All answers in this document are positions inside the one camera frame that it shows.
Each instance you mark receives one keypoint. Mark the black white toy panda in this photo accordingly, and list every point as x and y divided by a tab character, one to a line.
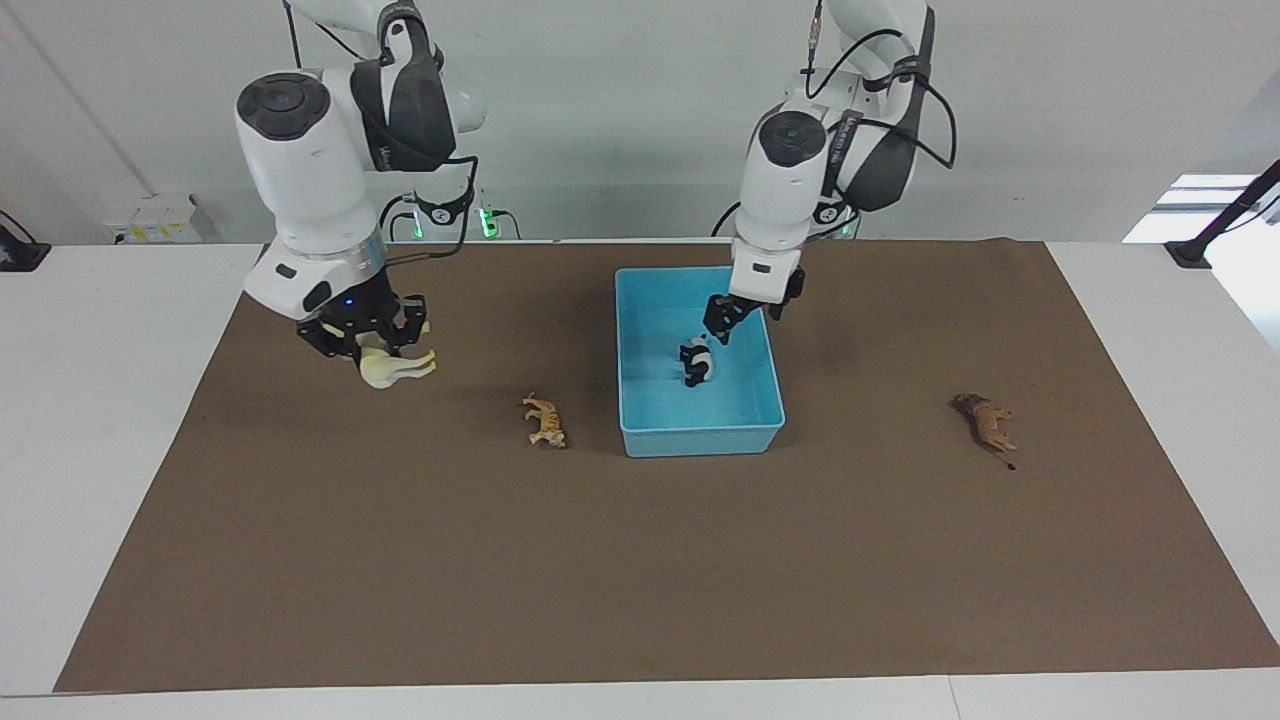
698	362

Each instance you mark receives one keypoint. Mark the orange toy tiger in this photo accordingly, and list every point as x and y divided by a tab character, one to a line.
545	422

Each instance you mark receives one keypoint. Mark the cream toy horse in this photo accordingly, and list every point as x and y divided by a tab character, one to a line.
395	368

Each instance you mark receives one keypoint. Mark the white wall power box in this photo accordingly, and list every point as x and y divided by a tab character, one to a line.
155	220

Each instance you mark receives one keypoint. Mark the brown table mat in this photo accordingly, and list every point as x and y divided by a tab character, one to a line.
640	560

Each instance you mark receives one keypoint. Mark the black clamp stand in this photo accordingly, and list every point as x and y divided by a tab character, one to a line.
1190	252

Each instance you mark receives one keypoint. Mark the blue plastic storage box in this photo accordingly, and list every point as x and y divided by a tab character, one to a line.
697	400

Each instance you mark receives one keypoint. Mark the black table clamp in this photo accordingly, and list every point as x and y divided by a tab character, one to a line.
20	255

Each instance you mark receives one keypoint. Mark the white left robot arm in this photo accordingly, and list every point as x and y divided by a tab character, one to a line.
785	190

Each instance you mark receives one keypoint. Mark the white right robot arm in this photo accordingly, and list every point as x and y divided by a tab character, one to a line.
310	170

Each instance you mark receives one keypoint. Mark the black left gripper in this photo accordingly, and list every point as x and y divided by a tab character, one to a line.
775	300

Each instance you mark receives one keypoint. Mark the brown toy lion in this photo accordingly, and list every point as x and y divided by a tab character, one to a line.
988	422

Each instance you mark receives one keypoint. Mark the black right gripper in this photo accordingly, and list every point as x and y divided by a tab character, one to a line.
365	310

